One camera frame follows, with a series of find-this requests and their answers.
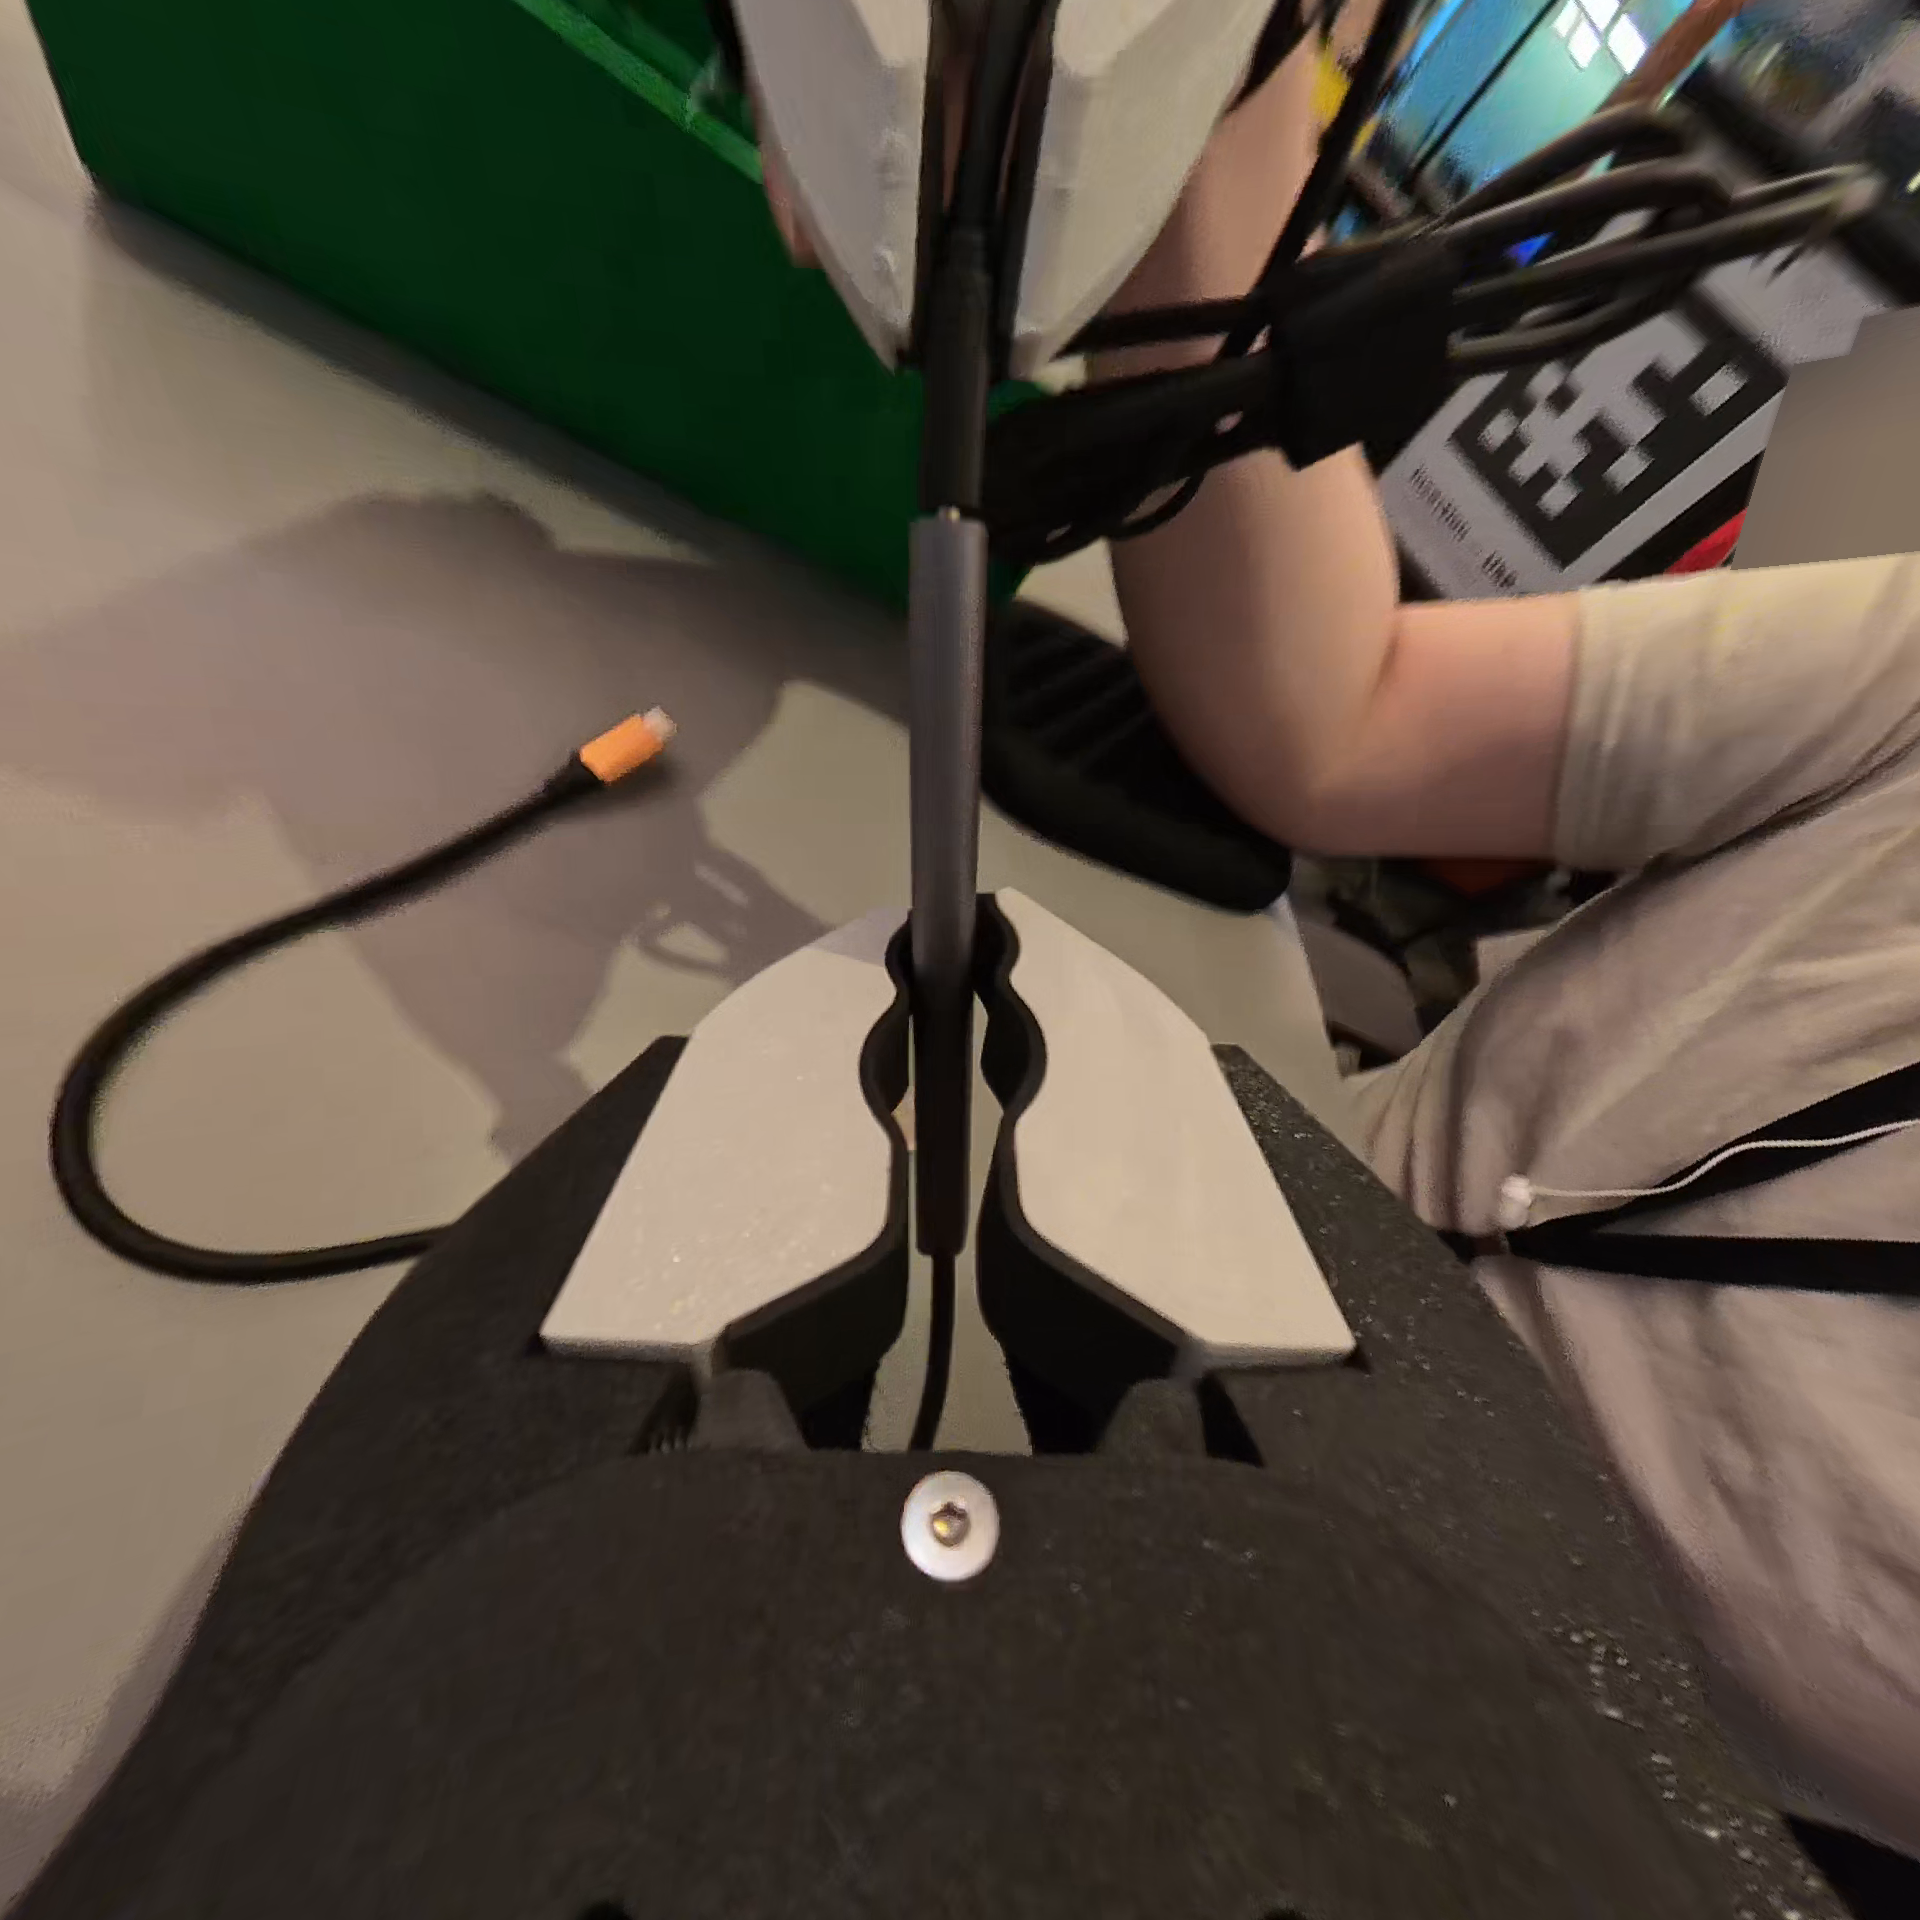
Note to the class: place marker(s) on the green plastic bin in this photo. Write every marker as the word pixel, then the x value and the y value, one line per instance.
pixel 598 241

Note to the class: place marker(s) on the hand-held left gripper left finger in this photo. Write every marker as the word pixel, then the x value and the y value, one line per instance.
pixel 734 1171

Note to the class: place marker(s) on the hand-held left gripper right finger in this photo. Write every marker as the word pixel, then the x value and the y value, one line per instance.
pixel 1154 1171

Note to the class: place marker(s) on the computer monitor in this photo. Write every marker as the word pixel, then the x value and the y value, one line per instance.
pixel 1469 89

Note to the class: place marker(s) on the person's right forearm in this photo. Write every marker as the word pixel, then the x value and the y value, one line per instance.
pixel 1318 661

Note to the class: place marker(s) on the dark grey usb hub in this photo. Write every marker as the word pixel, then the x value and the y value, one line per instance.
pixel 944 721

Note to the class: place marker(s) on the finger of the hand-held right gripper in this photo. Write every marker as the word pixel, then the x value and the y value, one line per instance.
pixel 840 148
pixel 1140 136

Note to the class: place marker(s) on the black mesh armrest pad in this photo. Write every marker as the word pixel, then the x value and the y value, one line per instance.
pixel 1109 763

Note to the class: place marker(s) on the white printed tag board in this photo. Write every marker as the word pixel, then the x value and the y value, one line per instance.
pixel 1576 435

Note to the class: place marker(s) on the person in beige shirt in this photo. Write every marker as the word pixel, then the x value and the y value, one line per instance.
pixel 1724 930

